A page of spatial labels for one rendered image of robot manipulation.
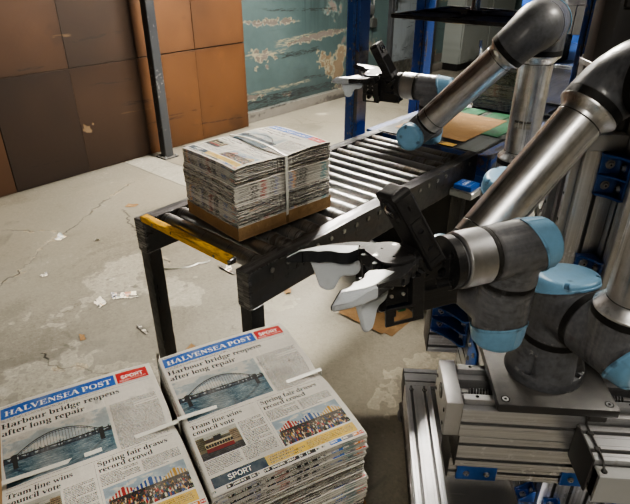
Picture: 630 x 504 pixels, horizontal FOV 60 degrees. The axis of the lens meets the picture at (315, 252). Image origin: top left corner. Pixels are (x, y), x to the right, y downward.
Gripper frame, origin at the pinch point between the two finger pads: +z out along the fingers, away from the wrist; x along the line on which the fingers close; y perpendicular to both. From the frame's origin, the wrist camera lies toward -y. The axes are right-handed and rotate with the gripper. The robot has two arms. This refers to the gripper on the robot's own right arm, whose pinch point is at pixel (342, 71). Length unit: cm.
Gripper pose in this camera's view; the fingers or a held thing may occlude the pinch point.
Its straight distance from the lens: 178.5
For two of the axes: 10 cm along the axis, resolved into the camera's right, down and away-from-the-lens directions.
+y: 0.7, 8.1, 5.8
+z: -8.6, -2.4, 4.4
